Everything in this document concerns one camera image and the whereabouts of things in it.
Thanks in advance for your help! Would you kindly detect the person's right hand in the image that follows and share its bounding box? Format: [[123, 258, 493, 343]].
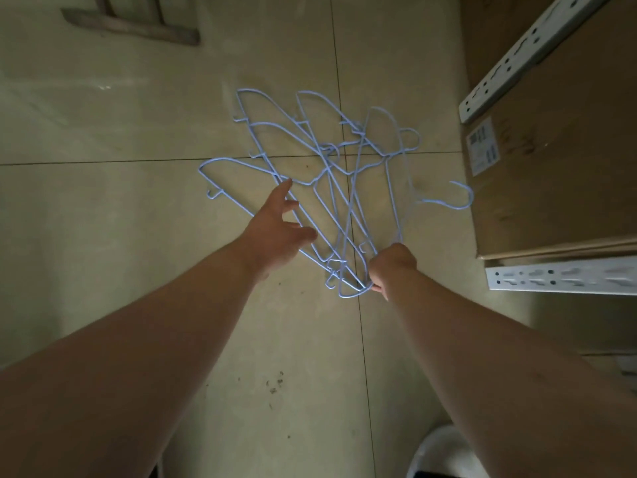
[[367, 242, 419, 301]]

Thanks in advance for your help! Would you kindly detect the white slotted metal shelf unit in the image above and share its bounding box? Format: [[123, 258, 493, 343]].
[[457, 0, 637, 297]]

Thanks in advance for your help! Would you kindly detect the person's left forearm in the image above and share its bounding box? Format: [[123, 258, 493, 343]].
[[0, 233, 269, 478]]

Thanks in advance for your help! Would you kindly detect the bunch of blue wire hangers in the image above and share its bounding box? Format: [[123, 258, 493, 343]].
[[198, 88, 474, 299]]

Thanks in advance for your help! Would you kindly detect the person's white shoe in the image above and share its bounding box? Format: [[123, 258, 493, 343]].
[[407, 425, 491, 478]]

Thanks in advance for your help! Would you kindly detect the person's left hand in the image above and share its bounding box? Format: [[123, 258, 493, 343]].
[[238, 177, 319, 284]]

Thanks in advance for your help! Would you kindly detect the white shipping label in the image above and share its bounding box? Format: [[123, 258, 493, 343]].
[[466, 118, 500, 177]]

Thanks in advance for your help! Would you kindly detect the wooden folding stool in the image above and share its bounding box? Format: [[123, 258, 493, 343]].
[[60, 0, 202, 47]]

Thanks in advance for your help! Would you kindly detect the person's right forearm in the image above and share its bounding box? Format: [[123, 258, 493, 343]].
[[386, 266, 637, 478]]

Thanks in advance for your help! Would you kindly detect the large brown cardboard box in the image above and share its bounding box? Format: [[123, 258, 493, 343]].
[[460, 0, 637, 260]]

